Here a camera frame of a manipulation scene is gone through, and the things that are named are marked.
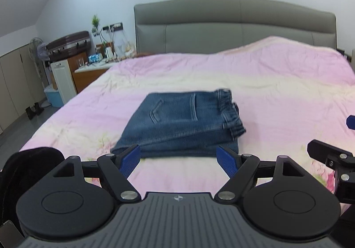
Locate blue denim jeans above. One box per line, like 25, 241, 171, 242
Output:
111, 89, 246, 158

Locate pink floral bed duvet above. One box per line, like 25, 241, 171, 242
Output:
24, 37, 354, 195

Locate light blue plastic bin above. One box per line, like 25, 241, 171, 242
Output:
44, 85, 64, 108

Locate black shoes pair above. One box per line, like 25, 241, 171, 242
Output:
25, 102, 44, 120

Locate wooden bedside table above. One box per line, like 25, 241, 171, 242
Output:
67, 52, 116, 93

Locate white cabinet door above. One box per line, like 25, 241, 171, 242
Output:
51, 60, 77, 104

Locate clear drinking glass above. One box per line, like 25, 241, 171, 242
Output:
77, 58, 84, 68

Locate beige wardrobe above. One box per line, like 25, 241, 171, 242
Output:
0, 45, 46, 131

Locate dark brown suitcase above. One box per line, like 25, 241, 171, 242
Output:
46, 31, 91, 62

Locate standing electric fan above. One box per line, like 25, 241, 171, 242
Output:
29, 36, 54, 107

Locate grey upholstered headboard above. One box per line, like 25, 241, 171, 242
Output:
134, 0, 337, 54

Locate green potted plant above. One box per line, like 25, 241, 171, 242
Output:
91, 14, 100, 37

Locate wall power socket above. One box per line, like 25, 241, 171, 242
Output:
102, 22, 123, 32

